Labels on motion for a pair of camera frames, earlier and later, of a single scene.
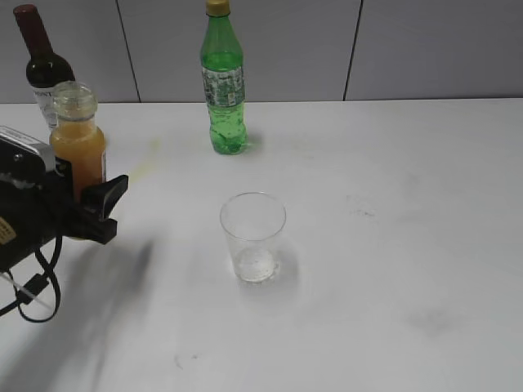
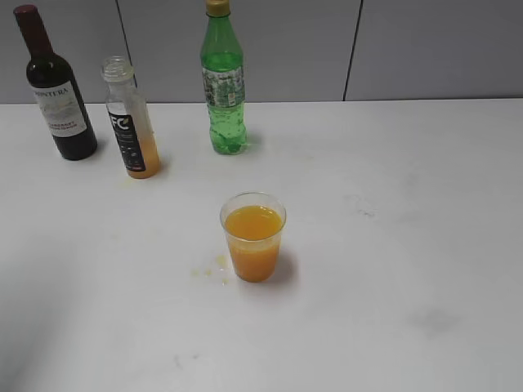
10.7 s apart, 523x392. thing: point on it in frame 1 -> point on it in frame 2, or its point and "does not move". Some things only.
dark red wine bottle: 46,69 does not move
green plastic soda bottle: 221,60 does not move
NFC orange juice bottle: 78,136 -> 131,118
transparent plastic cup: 253,221 does not move
